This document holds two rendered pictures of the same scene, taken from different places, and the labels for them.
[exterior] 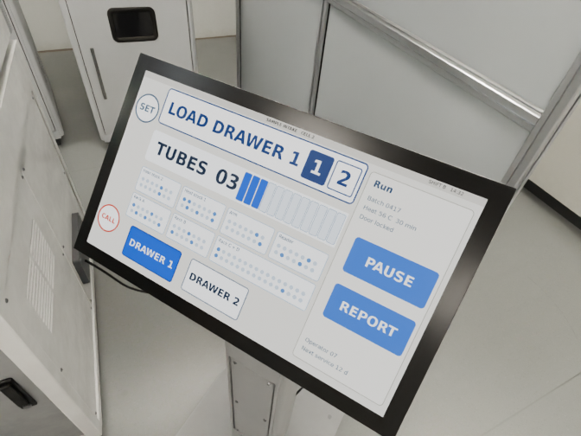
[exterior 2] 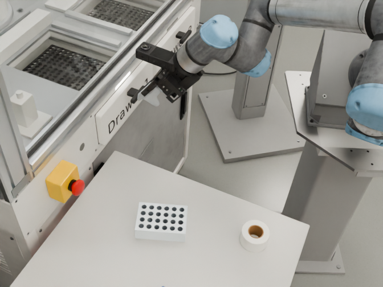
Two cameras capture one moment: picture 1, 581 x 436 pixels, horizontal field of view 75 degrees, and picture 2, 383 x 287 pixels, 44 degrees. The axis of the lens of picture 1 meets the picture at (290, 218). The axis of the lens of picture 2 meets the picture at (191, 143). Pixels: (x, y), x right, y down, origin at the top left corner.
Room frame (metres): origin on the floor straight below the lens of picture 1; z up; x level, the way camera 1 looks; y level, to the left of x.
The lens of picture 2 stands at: (-0.81, 1.52, 1.79)
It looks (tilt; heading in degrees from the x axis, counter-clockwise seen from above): 47 degrees down; 317
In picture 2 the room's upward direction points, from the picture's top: 4 degrees clockwise
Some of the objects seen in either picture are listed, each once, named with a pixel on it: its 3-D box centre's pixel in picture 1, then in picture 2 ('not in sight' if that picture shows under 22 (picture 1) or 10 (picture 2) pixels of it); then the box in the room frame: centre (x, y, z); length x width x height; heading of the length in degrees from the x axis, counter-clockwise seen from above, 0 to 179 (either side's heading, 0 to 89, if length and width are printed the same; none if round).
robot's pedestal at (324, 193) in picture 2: not in sight; (325, 188); (-0.32, 0.37, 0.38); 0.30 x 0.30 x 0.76; 50
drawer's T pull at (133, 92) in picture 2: not in sight; (134, 93); (0.04, 0.97, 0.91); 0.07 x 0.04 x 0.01; 117
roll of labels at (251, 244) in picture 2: not in sight; (254, 236); (-0.45, 0.96, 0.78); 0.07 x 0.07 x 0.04
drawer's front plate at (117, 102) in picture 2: not in sight; (126, 98); (0.07, 0.98, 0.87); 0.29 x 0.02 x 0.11; 117
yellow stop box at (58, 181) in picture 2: not in sight; (64, 181); (-0.09, 1.27, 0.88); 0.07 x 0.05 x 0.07; 117
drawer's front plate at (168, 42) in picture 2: not in sight; (174, 41); (0.21, 0.70, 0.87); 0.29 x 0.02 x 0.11; 117
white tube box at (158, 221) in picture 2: not in sight; (161, 221); (-0.28, 1.12, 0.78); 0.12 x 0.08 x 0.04; 47
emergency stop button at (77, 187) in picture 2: not in sight; (76, 187); (-0.12, 1.26, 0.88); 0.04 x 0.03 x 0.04; 117
